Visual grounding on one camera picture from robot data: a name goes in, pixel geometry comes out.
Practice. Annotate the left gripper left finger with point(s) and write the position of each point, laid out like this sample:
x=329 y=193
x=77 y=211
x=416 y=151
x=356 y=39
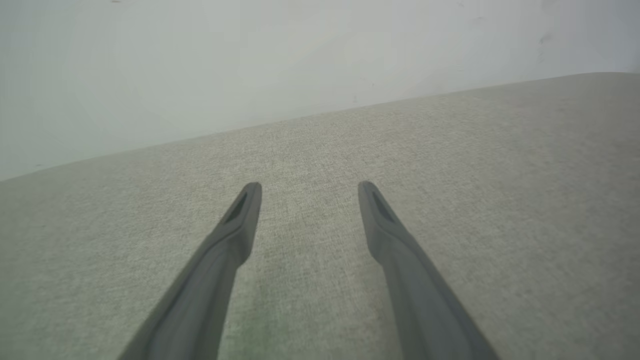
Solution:
x=200 y=290

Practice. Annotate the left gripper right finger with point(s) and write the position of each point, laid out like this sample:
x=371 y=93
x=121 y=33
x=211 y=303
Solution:
x=420 y=300

